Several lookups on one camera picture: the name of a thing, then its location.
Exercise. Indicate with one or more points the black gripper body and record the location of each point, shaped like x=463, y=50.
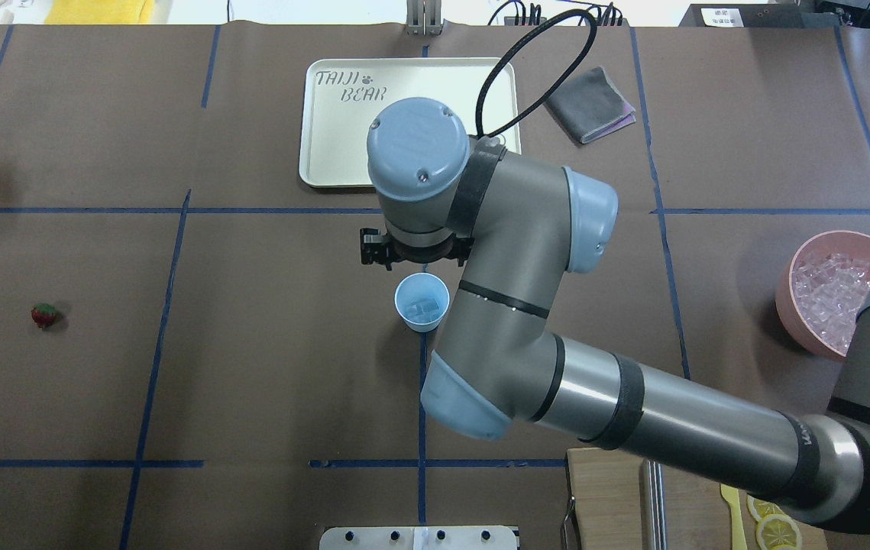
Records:
x=373, y=250

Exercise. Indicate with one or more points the ice cube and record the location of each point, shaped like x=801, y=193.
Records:
x=423, y=311

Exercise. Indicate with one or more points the red strawberry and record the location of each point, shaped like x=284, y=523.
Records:
x=45, y=315

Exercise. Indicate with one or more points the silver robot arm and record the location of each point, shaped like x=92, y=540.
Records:
x=518, y=225

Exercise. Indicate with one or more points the light blue plastic cup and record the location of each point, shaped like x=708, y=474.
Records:
x=421, y=286

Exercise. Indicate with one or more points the clear ice cubes pile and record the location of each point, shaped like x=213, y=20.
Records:
x=829, y=291

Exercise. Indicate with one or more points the cream bear tray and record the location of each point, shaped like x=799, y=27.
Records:
x=343, y=96

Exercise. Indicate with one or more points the grey folded cloth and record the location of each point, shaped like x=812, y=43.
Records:
x=590, y=106

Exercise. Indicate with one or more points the wooden cutting board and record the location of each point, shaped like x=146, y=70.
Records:
x=607, y=512

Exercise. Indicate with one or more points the yellow cloth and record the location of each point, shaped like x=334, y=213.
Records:
x=100, y=12

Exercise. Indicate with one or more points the black box with label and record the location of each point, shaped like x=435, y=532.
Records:
x=733, y=15

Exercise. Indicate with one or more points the yellow plastic knife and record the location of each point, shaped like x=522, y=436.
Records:
x=732, y=499

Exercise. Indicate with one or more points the pink bowl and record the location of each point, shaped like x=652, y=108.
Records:
x=849, y=242

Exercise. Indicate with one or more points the lemon slices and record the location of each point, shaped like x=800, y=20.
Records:
x=773, y=528

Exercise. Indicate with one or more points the aluminium frame post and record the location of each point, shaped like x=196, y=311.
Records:
x=424, y=17

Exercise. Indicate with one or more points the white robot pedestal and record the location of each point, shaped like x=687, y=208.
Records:
x=421, y=537

